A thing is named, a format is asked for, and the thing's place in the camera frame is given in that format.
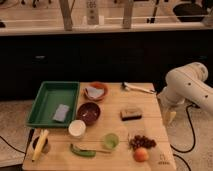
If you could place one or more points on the white cup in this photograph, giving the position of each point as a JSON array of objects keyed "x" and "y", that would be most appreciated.
[{"x": 77, "y": 128}]

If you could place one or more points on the white cloth in bowl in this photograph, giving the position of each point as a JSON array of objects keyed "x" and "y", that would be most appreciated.
[{"x": 93, "y": 92}]

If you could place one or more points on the green plastic tray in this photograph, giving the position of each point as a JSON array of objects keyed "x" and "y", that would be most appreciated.
[{"x": 50, "y": 96}]

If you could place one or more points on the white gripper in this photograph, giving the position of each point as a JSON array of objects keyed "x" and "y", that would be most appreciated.
[{"x": 168, "y": 112}]

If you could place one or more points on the peach fruit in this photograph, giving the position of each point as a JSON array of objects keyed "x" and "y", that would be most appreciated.
[{"x": 140, "y": 155}]

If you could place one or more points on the orange bowl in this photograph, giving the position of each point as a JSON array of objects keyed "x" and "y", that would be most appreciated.
[{"x": 98, "y": 85}]

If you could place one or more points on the bunch of dark grapes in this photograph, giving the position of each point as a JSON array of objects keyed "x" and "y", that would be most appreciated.
[{"x": 141, "y": 141}]

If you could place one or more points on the grey sponge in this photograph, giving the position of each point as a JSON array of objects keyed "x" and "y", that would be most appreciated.
[{"x": 61, "y": 112}]

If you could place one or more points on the green cup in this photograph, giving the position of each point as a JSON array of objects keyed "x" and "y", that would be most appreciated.
[{"x": 110, "y": 141}]

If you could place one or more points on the purple bowl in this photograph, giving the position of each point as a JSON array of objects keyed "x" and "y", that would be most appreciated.
[{"x": 89, "y": 113}]

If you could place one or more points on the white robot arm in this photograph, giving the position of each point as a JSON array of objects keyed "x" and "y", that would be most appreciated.
[{"x": 186, "y": 82}]

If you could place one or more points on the dark round coaster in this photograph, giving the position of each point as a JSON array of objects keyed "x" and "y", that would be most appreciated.
[{"x": 45, "y": 146}]

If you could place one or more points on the white remote device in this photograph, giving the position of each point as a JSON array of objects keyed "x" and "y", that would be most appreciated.
[{"x": 92, "y": 12}]

